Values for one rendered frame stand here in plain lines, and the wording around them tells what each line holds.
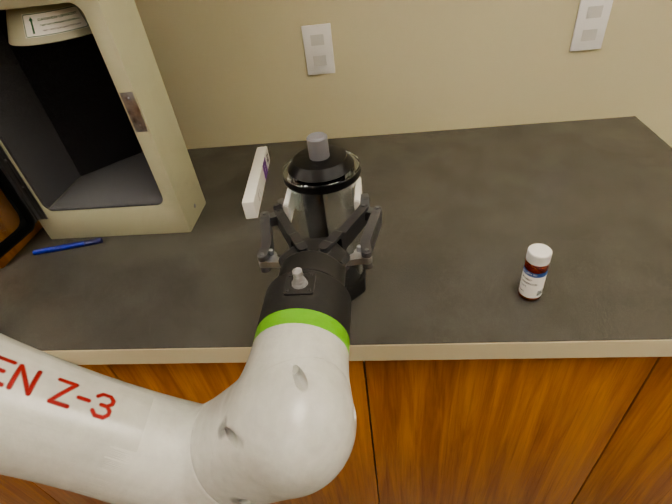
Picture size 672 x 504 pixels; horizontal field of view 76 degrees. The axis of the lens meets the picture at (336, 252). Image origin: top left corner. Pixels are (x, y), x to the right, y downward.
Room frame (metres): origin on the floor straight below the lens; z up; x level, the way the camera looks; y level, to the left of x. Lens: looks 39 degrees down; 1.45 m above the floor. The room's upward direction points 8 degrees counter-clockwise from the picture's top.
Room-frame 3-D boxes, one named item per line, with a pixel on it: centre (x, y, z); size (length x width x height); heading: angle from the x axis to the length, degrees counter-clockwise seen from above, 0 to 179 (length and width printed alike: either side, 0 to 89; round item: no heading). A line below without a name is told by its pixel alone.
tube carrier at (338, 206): (0.54, 0.00, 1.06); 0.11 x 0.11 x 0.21
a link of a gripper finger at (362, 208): (0.44, -0.02, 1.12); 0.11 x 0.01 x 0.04; 143
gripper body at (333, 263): (0.38, 0.03, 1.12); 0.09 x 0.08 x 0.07; 171
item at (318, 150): (0.54, 0.00, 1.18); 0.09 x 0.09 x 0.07
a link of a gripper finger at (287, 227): (0.45, 0.05, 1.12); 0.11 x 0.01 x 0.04; 19
